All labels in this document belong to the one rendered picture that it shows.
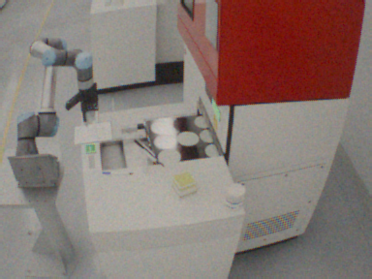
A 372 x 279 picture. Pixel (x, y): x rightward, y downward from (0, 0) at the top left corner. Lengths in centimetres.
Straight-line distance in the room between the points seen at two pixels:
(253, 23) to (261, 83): 29
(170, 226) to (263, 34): 81
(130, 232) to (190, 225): 23
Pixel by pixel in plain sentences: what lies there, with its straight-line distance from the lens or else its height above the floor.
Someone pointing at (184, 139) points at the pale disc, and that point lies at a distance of 196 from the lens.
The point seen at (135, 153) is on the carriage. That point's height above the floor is 88.
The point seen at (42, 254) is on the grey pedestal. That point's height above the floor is 1.
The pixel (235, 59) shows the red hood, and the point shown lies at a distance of 153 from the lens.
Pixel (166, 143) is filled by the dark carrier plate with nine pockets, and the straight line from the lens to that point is 194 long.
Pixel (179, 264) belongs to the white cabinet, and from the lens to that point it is 179.
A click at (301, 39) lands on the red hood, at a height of 155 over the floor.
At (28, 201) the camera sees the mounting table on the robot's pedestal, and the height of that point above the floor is 82.
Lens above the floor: 217
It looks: 40 degrees down
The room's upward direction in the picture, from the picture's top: 1 degrees clockwise
